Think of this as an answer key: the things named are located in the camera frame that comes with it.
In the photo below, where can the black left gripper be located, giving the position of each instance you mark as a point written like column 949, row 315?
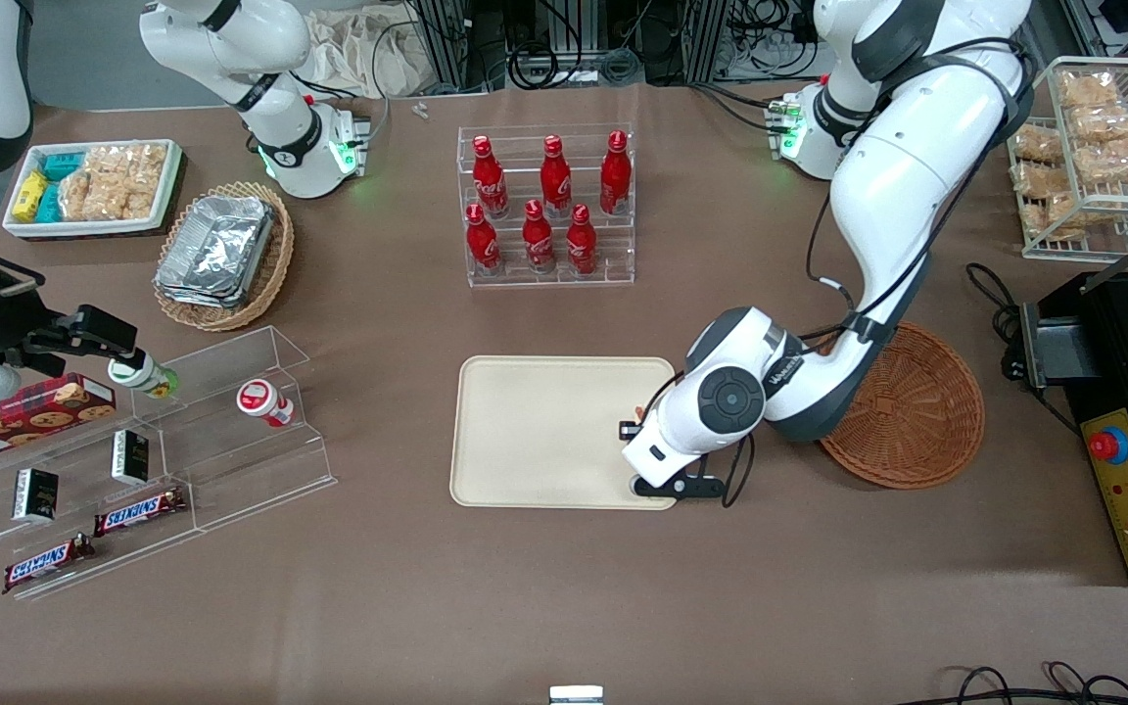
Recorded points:
column 631, row 429

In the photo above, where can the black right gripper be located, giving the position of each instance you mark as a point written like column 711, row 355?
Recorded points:
column 35, row 340

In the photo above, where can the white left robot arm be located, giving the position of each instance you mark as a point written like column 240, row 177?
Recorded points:
column 887, row 196

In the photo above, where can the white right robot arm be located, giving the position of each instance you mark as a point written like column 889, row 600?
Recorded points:
column 285, row 147

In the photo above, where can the beige plastic tray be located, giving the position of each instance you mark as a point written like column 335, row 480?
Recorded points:
column 544, row 431

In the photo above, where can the oval tan wicker basket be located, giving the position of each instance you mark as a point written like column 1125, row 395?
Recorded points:
column 275, row 264

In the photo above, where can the round brown wicker basket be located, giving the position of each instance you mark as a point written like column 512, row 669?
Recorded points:
column 916, row 421

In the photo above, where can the white rectangular snack bin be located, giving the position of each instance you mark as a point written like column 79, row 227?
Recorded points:
column 94, row 228

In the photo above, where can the red tartan cookie box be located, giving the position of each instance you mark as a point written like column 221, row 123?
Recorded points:
column 25, row 416

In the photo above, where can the small black box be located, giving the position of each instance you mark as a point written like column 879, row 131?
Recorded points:
column 35, row 494
column 130, row 457

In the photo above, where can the teal snack packet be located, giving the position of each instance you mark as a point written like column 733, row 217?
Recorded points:
column 49, row 204
column 63, row 164

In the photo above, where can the stacked foil containers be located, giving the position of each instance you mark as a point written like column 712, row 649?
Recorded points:
column 216, row 250

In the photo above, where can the clear bag rice crackers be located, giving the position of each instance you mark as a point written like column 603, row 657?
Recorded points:
column 114, row 181

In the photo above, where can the yellow snack packet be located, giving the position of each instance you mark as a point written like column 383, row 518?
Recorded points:
column 30, row 196

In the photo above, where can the white bottle red cap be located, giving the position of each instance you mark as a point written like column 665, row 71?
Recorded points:
column 263, row 401

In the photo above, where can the clear acrylic bottle rack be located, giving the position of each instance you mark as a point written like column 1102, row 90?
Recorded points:
column 613, row 250

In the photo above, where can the clear acrylic stepped shelf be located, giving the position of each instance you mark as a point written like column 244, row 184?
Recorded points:
column 231, row 460

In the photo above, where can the Snickers chocolate bar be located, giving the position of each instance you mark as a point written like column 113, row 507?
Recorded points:
column 138, row 511
column 45, row 563

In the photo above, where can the red cola bottle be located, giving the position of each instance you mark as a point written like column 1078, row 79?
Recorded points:
column 615, row 176
column 482, row 245
column 555, row 181
column 581, row 245
column 538, row 240
column 490, row 181

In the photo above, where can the beige crumpled cloth bag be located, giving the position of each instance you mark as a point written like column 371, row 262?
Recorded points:
column 358, row 54

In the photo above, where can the clear bag fried snack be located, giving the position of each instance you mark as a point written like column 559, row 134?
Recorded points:
column 1107, row 122
column 1088, row 90
column 1112, row 159
column 1054, row 213
column 1039, row 145
column 1039, row 181

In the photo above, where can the red emergency stop button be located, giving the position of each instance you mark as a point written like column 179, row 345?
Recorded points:
column 1107, row 446

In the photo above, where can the black table appliance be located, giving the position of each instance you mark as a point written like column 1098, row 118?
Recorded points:
column 1112, row 333

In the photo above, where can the aluminium frame post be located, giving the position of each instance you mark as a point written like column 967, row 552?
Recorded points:
column 706, row 39
column 446, row 44

